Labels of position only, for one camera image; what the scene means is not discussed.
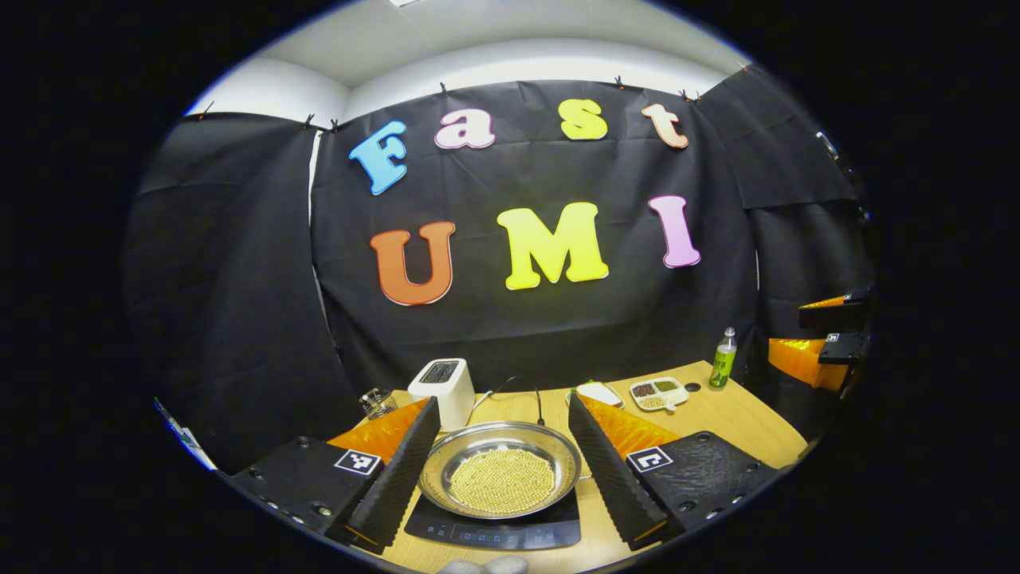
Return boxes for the pile of soybeans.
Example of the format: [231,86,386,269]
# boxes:
[449,448,556,515]

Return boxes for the green drink bottle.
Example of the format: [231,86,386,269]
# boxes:
[708,327,738,391]

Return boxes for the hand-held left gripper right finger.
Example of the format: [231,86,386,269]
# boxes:
[567,392,786,552]

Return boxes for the metal clamp stand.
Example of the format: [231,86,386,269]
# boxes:
[814,130,871,224]

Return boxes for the white toaster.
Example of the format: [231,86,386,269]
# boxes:
[407,358,477,433]

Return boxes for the black induction cooktop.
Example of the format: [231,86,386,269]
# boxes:
[404,486,583,552]

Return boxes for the black power cable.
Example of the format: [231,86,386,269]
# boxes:
[486,376,547,427]

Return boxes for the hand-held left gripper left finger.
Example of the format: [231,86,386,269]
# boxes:
[229,396,441,556]

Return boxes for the small pale plate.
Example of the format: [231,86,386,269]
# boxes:
[566,384,625,409]

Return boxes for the steel pot with black handles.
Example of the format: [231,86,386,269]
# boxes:
[417,421,592,521]

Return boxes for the white divided dish of beans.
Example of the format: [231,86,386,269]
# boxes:
[630,376,690,412]

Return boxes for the wire mesh utensil holder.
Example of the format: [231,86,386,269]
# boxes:
[359,387,399,421]

